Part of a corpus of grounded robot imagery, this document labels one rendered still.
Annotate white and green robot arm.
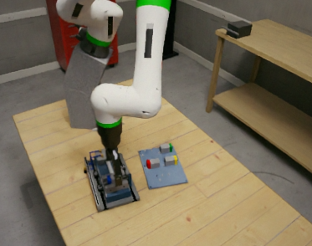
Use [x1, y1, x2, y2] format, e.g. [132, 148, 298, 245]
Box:
[56, 0, 171, 139]

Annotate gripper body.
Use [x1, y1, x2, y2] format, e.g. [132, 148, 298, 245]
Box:
[100, 136, 120, 155]

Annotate grey metal bar with blue end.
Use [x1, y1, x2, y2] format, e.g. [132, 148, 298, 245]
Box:
[107, 174, 115, 184]

